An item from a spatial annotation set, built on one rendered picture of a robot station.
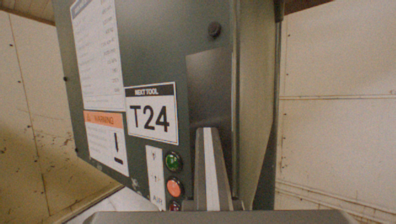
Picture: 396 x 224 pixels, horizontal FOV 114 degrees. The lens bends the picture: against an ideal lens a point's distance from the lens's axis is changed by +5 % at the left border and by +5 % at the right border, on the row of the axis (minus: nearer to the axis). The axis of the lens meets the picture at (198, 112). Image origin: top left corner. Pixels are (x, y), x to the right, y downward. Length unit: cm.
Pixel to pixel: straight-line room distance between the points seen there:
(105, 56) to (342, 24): 120
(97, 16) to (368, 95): 123
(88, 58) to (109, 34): 8
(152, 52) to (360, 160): 126
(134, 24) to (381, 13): 122
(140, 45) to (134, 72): 4
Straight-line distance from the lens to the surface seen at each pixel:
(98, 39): 29
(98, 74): 29
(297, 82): 114
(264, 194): 98
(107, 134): 29
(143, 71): 18
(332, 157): 125
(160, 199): 22
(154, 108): 17
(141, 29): 20
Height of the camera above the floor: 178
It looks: 7 degrees down
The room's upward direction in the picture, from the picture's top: 2 degrees counter-clockwise
